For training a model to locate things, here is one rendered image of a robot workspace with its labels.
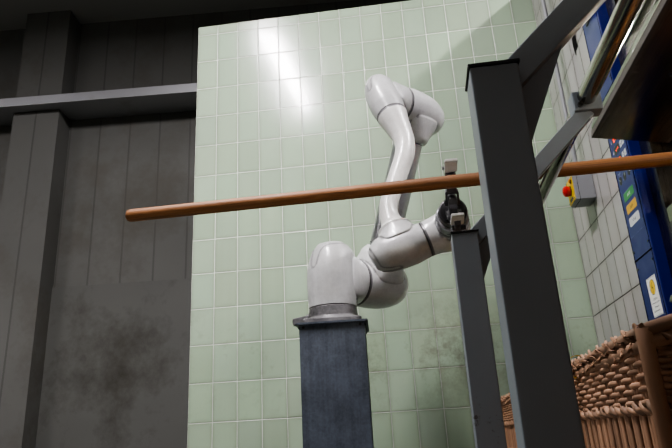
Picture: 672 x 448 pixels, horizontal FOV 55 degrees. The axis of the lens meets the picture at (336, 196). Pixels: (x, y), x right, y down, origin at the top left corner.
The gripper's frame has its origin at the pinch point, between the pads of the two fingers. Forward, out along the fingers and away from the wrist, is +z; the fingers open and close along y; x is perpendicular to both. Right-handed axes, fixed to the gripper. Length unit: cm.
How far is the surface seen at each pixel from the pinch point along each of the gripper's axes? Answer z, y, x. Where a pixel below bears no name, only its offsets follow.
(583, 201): -84, -21, -50
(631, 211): -41, -3, -51
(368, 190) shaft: 7.8, 1.4, 19.5
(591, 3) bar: 94, 19, -7
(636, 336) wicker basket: 93, 47, -6
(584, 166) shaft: 7.5, 0.7, -27.8
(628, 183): -39, -11, -51
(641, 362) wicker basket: 93, 49, -6
